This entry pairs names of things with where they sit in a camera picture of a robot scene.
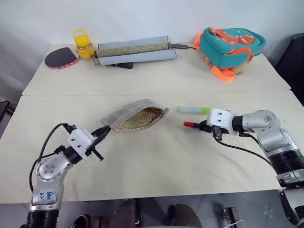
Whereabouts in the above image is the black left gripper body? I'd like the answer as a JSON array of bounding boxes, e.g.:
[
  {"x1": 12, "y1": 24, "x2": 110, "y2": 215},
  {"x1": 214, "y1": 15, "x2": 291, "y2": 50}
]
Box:
[{"x1": 85, "y1": 132, "x2": 105, "y2": 162}]

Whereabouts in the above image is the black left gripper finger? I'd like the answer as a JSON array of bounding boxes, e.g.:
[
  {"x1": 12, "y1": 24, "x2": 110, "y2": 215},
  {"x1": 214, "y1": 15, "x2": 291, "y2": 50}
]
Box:
[
  {"x1": 95, "y1": 130, "x2": 111, "y2": 144},
  {"x1": 93, "y1": 126, "x2": 112, "y2": 136}
]

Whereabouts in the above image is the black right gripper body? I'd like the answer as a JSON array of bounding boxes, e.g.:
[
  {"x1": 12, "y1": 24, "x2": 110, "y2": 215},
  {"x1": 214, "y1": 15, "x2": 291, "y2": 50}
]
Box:
[{"x1": 200, "y1": 120, "x2": 224, "y2": 141}]

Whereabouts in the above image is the red capped black marker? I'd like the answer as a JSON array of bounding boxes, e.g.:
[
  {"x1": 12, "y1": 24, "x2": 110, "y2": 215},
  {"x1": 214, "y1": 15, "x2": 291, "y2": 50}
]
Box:
[{"x1": 183, "y1": 121, "x2": 202, "y2": 129}]

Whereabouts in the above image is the white green highlighter pen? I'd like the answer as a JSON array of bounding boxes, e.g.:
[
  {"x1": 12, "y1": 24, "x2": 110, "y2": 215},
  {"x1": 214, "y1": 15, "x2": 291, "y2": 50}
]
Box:
[{"x1": 178, "y1": 106, "x2": 211, "y2": 115}]

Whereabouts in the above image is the woven grey pencil pouch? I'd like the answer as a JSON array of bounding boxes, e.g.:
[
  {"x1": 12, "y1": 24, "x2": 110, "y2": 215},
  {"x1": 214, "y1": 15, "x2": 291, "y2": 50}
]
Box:
[{"x1": 99, "y1": 98, "x2": 171, "y2": 133}]

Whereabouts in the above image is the black pen with red bands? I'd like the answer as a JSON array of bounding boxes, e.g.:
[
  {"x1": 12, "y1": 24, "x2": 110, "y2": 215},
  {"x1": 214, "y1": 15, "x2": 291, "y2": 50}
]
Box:
[{"x1": 106, "y1": 62, "x2": 133, "y2": 70}]

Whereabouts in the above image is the teal orange dinosaur backpack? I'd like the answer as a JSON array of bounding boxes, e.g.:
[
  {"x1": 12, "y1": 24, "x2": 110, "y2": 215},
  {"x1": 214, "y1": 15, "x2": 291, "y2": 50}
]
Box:
[{"x1": 194, "y1": 27, "x2": 267, "y2": 83}]

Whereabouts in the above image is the dark rounded shape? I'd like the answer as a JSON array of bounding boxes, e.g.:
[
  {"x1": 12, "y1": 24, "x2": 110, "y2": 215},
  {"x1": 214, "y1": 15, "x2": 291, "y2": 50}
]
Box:
[
  {"x1": 167, "y1": 203, "x2": 203, "y2": 228},
  {"x1": 114, "y1": 199, "x2": 138, "y2": 228}
]

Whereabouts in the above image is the black red table tennis paddle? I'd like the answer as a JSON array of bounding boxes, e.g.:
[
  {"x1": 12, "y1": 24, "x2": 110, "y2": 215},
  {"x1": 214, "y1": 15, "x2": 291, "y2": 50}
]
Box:
[{"x1": 44, "y1": 47, "x2": 79, "y2": 71}]

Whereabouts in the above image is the rolled grey bamboo mat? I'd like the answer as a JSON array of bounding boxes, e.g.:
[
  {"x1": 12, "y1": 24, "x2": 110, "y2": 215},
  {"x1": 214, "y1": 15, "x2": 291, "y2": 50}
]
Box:
[{"x1": 91, "y1": 35, "x2": 177, "y2": 66}]

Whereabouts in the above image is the yellow plastic jar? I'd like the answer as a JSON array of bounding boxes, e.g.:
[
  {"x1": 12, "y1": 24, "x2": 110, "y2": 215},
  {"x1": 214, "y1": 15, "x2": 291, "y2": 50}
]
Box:
[{"x1": 72, "y1": 28, "x2": 96, "y2": 60}]

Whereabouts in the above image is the dark chair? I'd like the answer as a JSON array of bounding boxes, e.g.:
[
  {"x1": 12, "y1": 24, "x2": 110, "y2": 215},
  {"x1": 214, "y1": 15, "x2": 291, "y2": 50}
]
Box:
[{"x1": 0, "y1": 96, "x2": 15, "y2": 117}]

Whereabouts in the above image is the black cabinet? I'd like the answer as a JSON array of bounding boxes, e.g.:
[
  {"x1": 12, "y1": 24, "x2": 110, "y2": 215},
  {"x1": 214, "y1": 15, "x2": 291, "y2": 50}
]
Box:
[{"x1": 275, "y1": 33, "x2": 304, "y2": 106}]

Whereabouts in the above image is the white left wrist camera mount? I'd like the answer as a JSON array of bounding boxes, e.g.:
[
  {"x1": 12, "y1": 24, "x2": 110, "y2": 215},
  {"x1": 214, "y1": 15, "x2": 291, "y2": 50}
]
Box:
[{"x1": 67, "y1": 127, "x2": 95, "y2": 159}]

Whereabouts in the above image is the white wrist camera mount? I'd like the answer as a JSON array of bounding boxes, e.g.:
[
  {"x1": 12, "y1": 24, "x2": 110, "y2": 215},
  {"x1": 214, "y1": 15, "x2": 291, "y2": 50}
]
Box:
[
  {"x1": 67, "y1": 127, "x2": 95, "y2": 159},
  {"x1": 207, "y1": 108, "x2": 236, "y2": 133}
]

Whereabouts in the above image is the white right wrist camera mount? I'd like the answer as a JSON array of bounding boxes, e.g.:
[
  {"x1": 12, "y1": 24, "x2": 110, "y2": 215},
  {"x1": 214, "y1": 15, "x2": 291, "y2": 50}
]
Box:
[{"x1": 207, "y1": 108, "x2": 236, "y2": 133}]

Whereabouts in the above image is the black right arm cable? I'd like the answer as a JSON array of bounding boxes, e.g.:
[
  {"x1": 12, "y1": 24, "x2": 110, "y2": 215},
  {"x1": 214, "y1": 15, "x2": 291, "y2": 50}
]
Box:
[{"x1": 213, "y1": 133, "x2": 274, "y2": 167}]

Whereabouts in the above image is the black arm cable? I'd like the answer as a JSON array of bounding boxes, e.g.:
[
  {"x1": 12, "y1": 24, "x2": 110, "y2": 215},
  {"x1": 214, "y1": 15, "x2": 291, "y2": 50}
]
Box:
[
  {"x1": 213, "y1": 133, "x2": 274, "y2": 167},
  {"x1": 28, "y1": 123, "x2": 76, "y2": 192}
]

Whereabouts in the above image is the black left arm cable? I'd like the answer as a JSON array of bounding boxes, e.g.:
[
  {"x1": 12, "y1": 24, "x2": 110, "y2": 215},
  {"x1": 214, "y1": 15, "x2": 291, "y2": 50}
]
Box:
[{"x1": 28, "y1": 123, "x2": 76, "y2": 192}]

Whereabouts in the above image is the grey USB hub with cable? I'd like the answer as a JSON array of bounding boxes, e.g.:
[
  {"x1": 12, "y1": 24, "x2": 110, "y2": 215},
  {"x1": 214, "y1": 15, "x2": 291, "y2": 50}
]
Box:
[{"x1": 170, "y1": 43, "x2": 200, "y2": 51}]

